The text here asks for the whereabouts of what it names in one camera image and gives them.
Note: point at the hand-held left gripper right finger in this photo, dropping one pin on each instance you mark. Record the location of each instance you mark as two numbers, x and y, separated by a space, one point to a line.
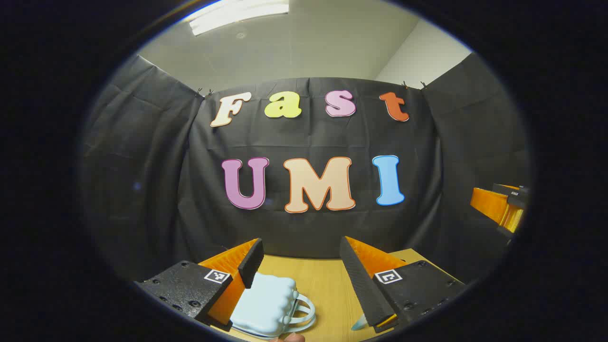
357 280

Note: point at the white and blue tube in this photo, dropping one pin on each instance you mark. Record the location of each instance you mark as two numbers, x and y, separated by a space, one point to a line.
359 324

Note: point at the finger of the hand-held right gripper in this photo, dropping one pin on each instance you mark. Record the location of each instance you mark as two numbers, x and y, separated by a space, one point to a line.
494 204

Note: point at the light blue suitcase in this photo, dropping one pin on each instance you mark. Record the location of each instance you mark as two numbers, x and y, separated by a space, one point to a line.
266 304

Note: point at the black backdrop cloth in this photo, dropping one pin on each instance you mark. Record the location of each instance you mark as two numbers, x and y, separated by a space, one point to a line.
308 137

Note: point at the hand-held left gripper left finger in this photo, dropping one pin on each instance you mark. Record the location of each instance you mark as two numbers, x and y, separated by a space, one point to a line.
250 263

